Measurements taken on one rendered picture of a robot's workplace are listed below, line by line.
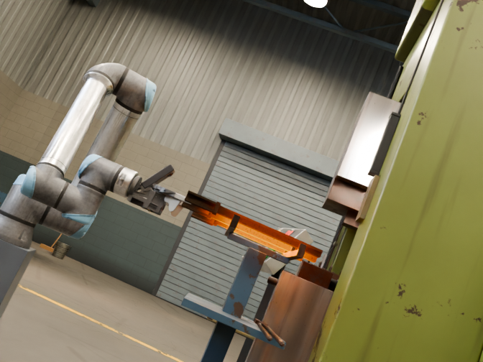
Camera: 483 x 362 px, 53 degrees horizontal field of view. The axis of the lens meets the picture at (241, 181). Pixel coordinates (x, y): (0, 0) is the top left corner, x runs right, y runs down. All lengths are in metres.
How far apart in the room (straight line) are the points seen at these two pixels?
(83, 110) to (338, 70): 9.89
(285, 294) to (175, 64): 10.00
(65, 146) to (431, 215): 1.20
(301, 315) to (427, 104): 0.87
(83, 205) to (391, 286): 0.99
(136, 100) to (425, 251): 1.16
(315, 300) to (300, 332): 0.13
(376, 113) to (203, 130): 8.81
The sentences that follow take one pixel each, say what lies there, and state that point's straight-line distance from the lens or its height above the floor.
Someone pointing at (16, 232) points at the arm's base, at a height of 0.65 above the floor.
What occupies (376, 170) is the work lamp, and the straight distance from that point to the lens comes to 1.89.
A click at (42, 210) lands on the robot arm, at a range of 2.07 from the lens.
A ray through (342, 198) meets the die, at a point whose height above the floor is 1.29.
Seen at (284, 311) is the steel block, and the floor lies 0.78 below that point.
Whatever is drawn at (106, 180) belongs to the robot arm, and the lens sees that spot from 1.55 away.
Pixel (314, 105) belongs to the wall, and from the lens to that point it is 10.94.
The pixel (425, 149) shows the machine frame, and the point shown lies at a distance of 1.72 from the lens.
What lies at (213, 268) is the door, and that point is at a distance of 10.06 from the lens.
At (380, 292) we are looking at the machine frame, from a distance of 1.60.
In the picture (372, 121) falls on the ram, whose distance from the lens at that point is 2.11.
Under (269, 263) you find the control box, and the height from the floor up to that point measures 0.96.
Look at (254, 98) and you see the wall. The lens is 10.97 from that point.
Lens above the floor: 0.78
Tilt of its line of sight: 12 degrees up
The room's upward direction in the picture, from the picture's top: 24 degrees clockwise
